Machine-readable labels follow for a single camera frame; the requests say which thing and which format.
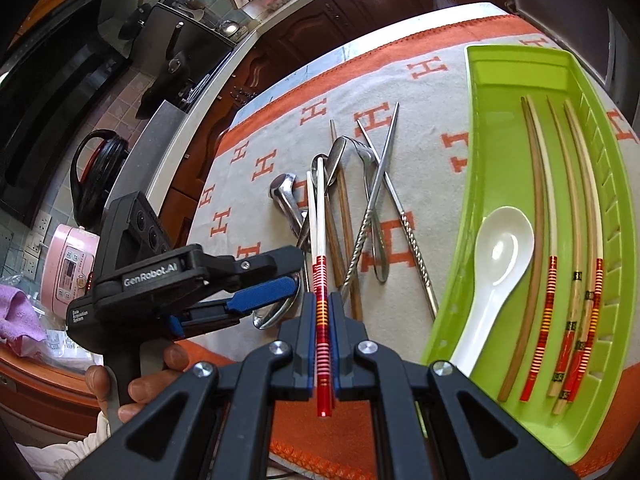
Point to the orange and grey printed blanket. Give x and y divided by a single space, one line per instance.
435 110

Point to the gas stove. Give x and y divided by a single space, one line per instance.
197 87

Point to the steel countertop cabinet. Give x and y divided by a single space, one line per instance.
200 45

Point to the white ceramic spoon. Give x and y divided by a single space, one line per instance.
502 250

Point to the pink rice cooker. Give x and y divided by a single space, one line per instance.
70 260

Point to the green plastic utensil tray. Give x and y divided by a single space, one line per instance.
500 110

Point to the black red pressure cooker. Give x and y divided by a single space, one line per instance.
100 170

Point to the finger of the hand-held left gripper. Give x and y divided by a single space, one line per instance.
260 295
270 260

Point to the steel teapot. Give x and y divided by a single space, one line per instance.
229 26

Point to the black range hood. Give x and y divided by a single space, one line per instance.
55 100

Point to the hanging black wok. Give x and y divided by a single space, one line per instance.
135 20

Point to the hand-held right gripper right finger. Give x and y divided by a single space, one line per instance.
345 345

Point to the stainless steel fork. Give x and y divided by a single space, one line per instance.
382 265

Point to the twisted metal chopstick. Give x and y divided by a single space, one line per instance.
415 245
370 210

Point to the steel stove guard panel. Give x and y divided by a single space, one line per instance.
150 155

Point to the purple cloth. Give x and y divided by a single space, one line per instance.
17 315

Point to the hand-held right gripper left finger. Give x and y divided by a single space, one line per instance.
300 340

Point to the person's left hand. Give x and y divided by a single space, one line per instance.
150 385

